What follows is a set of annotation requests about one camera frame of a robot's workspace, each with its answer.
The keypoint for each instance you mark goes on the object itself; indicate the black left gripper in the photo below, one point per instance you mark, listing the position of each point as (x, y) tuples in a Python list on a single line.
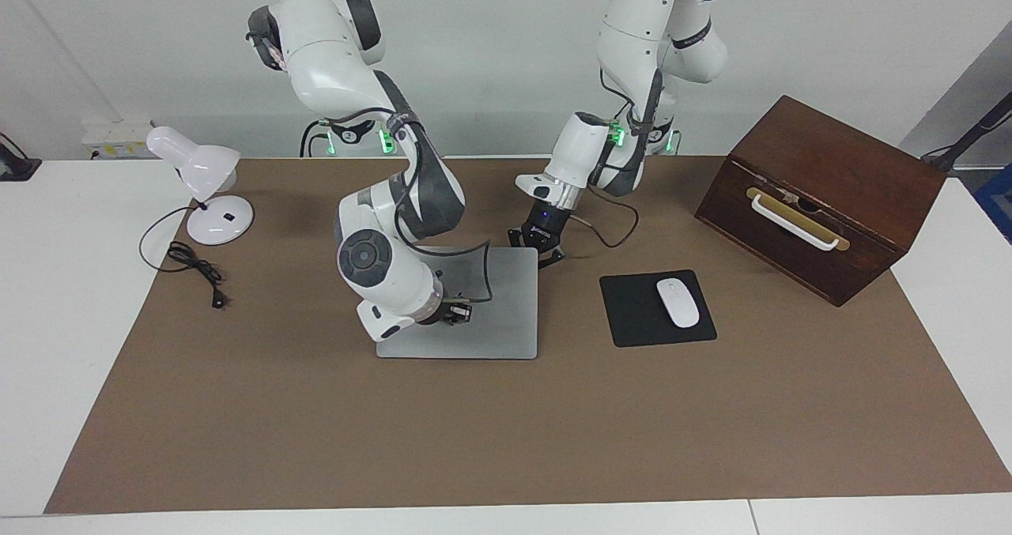
[(545, 227)]

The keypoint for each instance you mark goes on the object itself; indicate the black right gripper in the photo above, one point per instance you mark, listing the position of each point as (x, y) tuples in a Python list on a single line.
[(444, 314)]

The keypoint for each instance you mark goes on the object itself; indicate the grey aluminium laptop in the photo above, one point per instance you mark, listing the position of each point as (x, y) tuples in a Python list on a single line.
[(506, 322)]

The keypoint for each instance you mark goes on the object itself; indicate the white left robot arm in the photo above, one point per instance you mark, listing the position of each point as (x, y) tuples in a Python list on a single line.
[(632, 29)]

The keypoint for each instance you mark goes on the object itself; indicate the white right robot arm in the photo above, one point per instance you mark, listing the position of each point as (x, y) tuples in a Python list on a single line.
[(332, 53)]

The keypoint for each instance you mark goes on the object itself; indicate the black mouse pad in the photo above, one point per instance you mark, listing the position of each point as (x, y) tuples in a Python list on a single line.
[(632, 314)]

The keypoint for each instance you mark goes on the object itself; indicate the large brown table mat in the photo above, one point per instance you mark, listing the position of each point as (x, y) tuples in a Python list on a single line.
[(506, 432)]

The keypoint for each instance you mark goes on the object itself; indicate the white computer mouse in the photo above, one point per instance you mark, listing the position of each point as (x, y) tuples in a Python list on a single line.
[(677, 302)]

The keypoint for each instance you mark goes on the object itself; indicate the white desk lamp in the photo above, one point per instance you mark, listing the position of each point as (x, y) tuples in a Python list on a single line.
[(209, 167)]

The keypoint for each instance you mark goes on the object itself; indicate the dark wooden box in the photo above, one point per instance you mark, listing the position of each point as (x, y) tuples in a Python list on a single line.
[(838, 156)]

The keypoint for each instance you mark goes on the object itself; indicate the white power strip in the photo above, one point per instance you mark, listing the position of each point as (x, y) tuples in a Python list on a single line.
[(118, 140)]

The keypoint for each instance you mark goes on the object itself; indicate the black stand pole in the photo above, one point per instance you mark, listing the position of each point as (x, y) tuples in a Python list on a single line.
[(972, 136)]

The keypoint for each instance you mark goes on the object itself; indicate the black clamp mount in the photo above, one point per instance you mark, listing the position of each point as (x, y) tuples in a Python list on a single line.
[(16, 163)]

